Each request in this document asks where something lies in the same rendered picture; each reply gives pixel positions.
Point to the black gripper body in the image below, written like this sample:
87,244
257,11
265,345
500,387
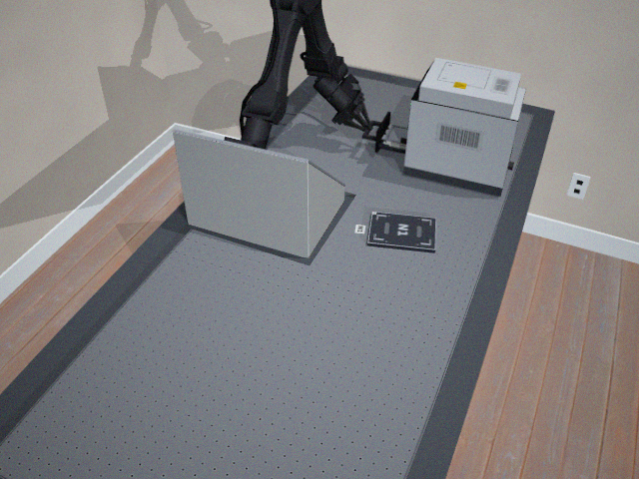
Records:
344,104

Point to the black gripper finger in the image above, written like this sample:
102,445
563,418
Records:
350,123
359,118

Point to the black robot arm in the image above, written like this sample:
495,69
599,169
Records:
268,103

